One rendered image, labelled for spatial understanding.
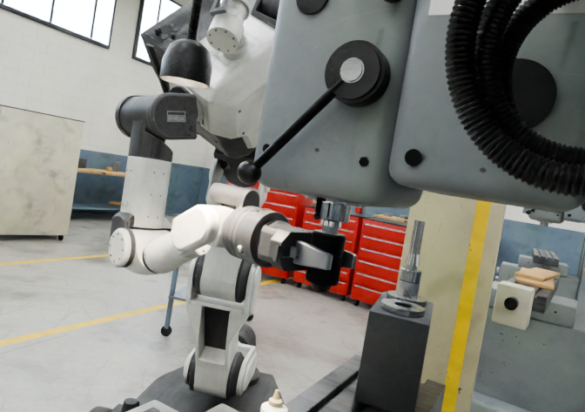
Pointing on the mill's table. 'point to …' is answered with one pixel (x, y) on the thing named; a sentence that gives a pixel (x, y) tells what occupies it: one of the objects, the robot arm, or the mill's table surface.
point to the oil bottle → (273, 404)
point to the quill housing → (309, 90)
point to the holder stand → (393, 353)
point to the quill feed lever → (370, 90)
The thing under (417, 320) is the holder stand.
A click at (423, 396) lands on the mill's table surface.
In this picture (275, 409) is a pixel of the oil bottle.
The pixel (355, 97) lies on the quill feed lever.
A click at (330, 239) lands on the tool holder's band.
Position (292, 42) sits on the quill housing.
